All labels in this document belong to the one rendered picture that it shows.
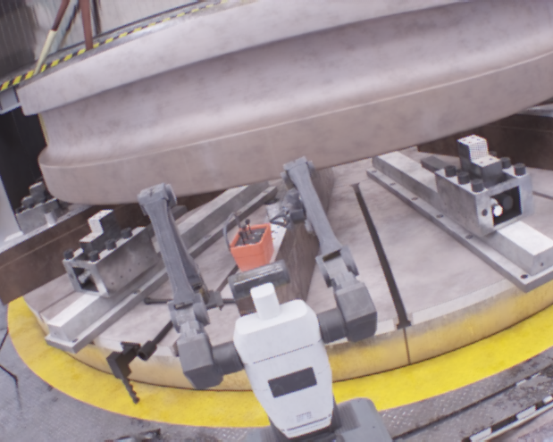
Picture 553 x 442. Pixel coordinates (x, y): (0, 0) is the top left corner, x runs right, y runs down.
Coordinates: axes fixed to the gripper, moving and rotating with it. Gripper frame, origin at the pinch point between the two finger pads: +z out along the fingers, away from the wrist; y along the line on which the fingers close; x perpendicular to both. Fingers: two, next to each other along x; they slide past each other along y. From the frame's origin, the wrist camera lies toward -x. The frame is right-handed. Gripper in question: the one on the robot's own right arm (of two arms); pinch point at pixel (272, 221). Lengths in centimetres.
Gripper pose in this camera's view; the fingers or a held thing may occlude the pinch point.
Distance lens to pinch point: 236.2
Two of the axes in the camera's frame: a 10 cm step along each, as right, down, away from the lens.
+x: 2.7, 9.0, 3.5
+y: -2.0, 4.1, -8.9
